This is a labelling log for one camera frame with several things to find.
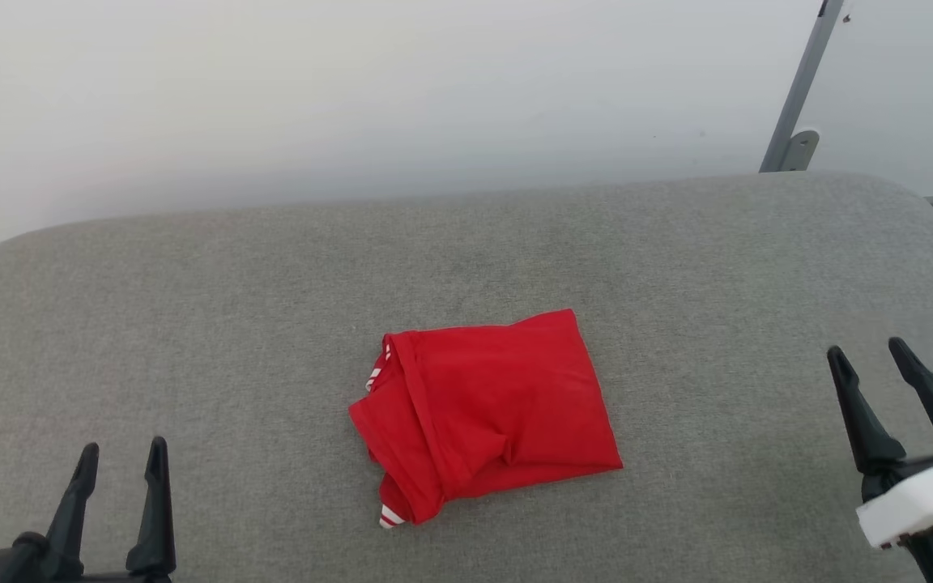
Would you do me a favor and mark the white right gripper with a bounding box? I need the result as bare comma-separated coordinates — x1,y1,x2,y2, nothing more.
827,337,933,583

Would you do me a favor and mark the grey metal bracket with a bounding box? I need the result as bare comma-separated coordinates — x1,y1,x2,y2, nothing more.
780,130,820,172

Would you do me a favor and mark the grey fabric sofa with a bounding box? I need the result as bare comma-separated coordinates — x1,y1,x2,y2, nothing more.
0,172,933,583

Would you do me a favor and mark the grey metal pole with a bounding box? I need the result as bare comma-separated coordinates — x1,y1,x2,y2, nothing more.
760,0,846,173

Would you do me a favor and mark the red basketball jersey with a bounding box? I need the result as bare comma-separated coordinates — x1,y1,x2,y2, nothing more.
348,308,624,530

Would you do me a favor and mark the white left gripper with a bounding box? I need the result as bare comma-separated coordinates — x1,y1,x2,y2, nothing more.
45,436,177,583

